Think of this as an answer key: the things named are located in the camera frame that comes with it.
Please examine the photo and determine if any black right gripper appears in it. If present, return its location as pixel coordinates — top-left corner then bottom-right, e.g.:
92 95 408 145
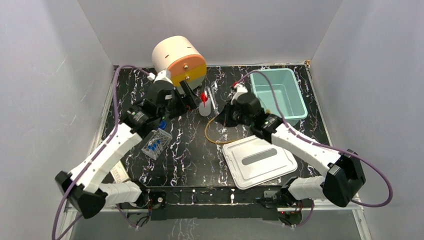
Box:
215 99 254 128

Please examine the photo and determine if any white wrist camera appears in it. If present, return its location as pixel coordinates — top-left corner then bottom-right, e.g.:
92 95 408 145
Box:
230 82 248 105
147 69 174 86

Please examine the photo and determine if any round cabinet with coloured drawers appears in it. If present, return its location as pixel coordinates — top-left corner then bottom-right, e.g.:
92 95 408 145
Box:
151 35 207 92

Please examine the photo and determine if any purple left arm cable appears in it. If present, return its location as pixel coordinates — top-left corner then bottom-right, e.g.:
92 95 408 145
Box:
51 64 153 240

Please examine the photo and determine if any white squeeze bottle red cap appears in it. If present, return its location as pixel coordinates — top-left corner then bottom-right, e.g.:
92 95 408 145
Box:
198 91 212 117

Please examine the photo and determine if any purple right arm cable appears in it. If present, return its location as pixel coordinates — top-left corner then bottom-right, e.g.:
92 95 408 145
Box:
236 70 394 209

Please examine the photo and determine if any graduated cylinder blue base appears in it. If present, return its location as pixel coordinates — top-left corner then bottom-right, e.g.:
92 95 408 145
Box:
158 120 167 130

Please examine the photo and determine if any clear test tube rack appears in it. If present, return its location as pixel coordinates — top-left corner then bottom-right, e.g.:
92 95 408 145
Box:
141 128 172 160

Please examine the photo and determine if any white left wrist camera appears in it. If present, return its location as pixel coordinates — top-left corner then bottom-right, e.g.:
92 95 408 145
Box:
147 69 174 86

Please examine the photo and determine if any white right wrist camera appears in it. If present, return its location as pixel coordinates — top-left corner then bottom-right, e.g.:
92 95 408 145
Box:
230 82 248 105

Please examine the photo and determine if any white green small box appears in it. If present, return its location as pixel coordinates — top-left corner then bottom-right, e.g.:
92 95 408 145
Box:
110 161 130 184

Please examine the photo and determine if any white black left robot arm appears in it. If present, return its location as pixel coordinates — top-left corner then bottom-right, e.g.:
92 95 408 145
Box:
55 80 202 219

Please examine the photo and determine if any white bin lid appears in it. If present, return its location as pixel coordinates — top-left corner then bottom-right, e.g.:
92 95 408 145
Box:
222 135 298 190

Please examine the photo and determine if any teal plastic bin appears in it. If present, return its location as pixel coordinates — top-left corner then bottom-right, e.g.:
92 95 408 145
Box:
249 68 308 126

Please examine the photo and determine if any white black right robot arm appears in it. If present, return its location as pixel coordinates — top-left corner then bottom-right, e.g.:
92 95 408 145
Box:
215 92 366 207

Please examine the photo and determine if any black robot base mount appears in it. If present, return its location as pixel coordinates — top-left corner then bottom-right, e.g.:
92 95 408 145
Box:
118 186 313 227

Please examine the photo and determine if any yellow rubber tube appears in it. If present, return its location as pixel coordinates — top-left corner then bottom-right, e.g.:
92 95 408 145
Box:
204 114 238 145

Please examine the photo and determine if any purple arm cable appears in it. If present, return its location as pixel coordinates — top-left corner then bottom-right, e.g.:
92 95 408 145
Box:
236 70 394 209
51 64 153 240

